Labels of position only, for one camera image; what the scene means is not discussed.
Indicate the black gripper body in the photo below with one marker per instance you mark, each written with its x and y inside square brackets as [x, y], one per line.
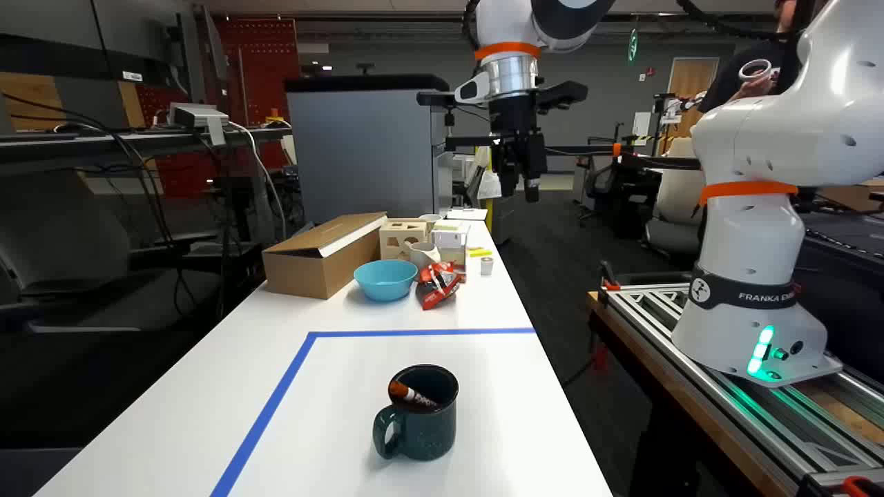
[520, 142]

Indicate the white small box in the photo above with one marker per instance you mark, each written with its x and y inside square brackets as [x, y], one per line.
[451, 245]

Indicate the aluminium rail base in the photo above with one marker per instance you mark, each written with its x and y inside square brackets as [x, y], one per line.
[806, 439]

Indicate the brown marker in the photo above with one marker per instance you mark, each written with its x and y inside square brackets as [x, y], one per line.
[410, 396]

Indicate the white power adapter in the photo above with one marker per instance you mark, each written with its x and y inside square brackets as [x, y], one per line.
[200, 116]

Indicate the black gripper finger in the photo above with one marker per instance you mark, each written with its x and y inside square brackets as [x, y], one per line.
[531, 187]
[507, 180]

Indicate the blue plastic bowl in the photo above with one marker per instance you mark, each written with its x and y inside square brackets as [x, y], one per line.
[384, 279]

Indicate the red snack packet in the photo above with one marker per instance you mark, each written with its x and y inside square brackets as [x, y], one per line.
[436, 282]

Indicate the dark green mug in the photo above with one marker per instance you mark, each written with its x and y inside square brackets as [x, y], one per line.
[415, 431]

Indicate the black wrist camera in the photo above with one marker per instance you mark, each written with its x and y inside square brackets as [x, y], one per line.
[556, 97]

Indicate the wooden shape sorter box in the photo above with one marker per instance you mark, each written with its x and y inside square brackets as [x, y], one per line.
[400, 235]

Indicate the cardboard box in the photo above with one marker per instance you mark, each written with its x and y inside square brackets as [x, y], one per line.
[322, 260]

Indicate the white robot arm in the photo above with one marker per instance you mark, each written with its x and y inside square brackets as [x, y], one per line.
[827, 129]

